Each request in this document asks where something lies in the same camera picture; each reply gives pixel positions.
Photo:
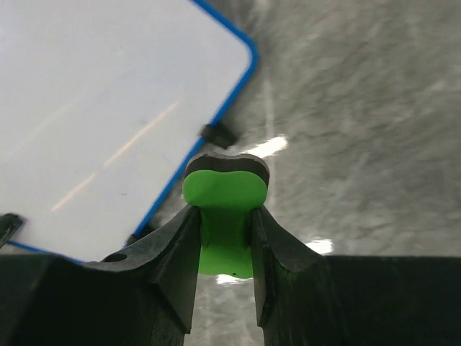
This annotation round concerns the blue framed whiteboard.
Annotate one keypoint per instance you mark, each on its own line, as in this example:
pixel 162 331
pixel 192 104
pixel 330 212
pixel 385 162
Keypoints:
pixel 102 103

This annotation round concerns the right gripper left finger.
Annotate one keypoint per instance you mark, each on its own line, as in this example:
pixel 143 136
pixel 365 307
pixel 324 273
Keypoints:
pixel 140 295

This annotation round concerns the right black stand foot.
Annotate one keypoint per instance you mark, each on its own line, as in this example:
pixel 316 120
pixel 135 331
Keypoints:
pixel 218 135

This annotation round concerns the black stand foot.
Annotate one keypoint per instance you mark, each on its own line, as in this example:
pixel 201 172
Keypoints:
pixel 218 135
pixel 9 224

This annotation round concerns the left black stand foot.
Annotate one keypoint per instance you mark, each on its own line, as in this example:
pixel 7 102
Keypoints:
pixel 9 224

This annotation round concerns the green whiteboard eraser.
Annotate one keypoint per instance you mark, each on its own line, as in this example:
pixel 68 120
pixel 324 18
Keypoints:
pixel 226 189

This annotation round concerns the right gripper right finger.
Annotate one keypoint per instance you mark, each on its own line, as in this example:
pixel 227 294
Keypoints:
pixel 305 298

